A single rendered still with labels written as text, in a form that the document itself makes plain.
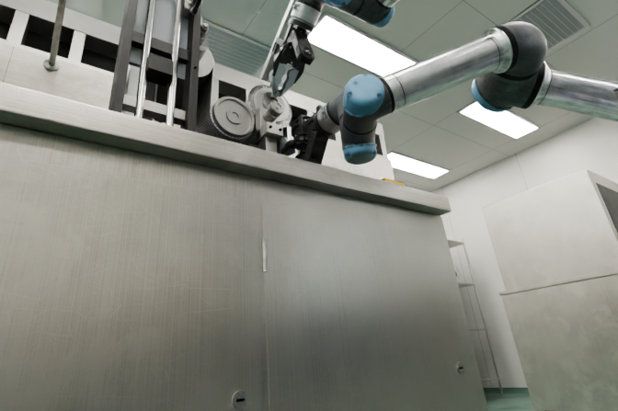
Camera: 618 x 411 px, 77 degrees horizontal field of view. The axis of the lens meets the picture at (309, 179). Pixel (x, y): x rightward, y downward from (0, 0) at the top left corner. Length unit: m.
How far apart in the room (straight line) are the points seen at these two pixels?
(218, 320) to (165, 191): 0.20
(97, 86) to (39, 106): 0.80
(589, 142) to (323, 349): 5.04
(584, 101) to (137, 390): 1.03
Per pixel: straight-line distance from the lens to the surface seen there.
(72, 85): 1.39
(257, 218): 0.66
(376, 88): 0.75
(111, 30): 1.56
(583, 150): 5.51
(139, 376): 0.56
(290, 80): 1.16
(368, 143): 0.85
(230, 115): 1.08
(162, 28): 1.02
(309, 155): 1.00
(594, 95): 1.10
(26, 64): 1.41
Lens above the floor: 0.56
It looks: 25 degrees up
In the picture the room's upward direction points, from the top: 5 degrees counter-clockwise
